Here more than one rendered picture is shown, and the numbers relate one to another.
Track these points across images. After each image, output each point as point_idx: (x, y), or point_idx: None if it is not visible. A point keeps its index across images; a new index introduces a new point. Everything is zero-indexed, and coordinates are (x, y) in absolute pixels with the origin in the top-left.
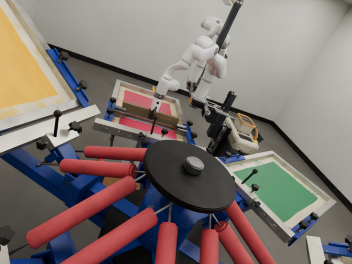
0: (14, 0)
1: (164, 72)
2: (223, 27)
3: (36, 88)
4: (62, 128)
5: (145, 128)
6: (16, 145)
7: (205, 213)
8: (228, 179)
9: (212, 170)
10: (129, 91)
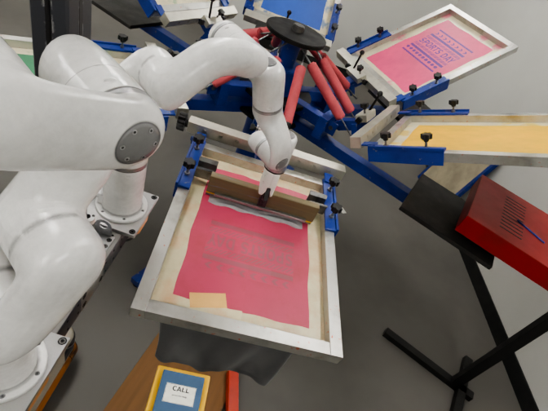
0: (526, 153)
1: (290, 149)
2: (81, 7)
3: (412, 145)
4: (369, 112)
5: None
6: (382, 111)
7: (234, 81)
8: (271, 20)
9: (281, 26)
10: (295, 321)
